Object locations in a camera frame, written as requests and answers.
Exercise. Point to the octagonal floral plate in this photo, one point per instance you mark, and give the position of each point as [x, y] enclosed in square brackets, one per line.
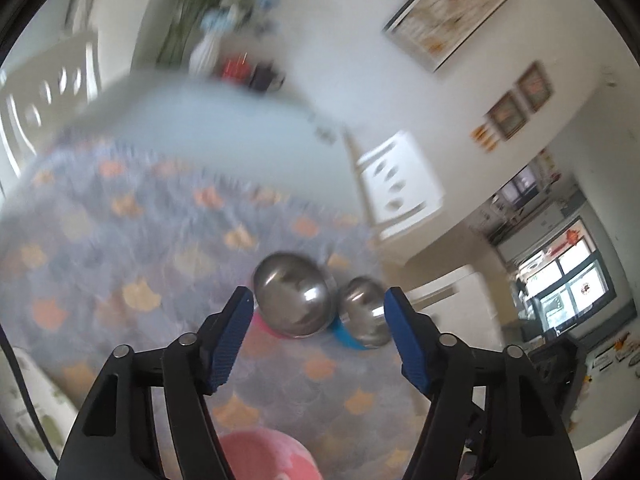
[30, 410]

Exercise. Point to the scale pattern table runner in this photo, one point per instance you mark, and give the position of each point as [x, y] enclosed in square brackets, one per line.
[150, 250]

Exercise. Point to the white vase with flowers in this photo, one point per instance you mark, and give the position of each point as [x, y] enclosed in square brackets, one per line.
[205, 55]

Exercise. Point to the pink plastic bowl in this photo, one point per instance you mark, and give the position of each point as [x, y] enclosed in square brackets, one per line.
[270, 455]

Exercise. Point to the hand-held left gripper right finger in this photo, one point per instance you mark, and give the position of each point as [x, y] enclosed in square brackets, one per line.
[405, 345]

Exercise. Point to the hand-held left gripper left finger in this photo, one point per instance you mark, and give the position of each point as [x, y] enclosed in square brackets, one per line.
[227, 345]

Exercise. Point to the steel bowl pink outside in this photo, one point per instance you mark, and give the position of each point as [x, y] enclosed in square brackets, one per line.
[292, 295]

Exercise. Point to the kitchen window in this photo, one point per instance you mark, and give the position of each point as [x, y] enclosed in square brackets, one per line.
[570, 285]

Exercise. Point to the framed flower wall painting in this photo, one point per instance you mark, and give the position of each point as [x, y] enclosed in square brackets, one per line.
[450, 10]

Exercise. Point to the hanging yellow tassels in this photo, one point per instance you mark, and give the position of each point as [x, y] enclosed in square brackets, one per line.
[485, 137]

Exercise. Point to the dark lidded mug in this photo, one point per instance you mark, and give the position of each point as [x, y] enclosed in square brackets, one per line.
[266, 76]

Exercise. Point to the red lidded teacup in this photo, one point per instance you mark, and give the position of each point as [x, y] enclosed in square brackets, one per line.
[235, 67]

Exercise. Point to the glass vase with green stems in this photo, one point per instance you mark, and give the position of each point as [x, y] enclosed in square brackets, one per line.
[185, 10]

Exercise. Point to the white dining chair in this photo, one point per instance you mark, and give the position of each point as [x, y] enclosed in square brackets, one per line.
[400, 180]
[50, 90]
[460, 305]

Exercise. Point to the steel bowl blue outside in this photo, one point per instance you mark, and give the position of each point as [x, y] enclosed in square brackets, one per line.
[362, 312]

